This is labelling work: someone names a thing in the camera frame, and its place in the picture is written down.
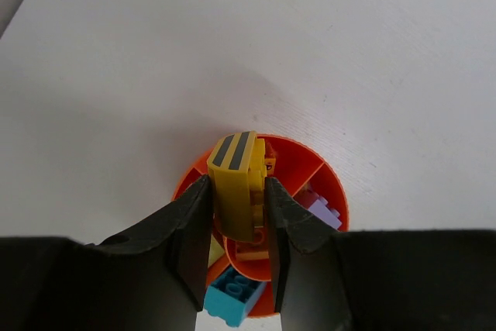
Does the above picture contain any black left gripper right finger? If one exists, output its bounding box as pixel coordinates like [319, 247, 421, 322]
[265, 178, 495, 330]

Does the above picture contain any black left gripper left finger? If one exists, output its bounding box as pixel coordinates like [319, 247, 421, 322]
[1, 176, 212, 330]

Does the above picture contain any orange yellow lego brick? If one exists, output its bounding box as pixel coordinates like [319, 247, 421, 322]
[235, 228, 269, 261]

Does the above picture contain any lilac lego brick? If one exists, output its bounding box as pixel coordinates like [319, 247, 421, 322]
[308, 196, 343, 230]

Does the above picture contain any long teal lego brick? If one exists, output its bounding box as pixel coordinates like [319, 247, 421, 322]
[204, 267, 267, 328]

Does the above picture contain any yellow black striped lego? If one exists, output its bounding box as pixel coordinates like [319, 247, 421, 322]
[207, 131, 267, 243]

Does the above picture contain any brown lego plate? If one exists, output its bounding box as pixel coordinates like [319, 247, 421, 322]
[264, 142, 277, 177]

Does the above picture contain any pale yellow curved lego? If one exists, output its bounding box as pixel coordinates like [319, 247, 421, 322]
[208, 235, 225, 267]

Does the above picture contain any orange round divided container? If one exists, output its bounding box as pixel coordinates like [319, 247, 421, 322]
[173, 134, 349, 319]

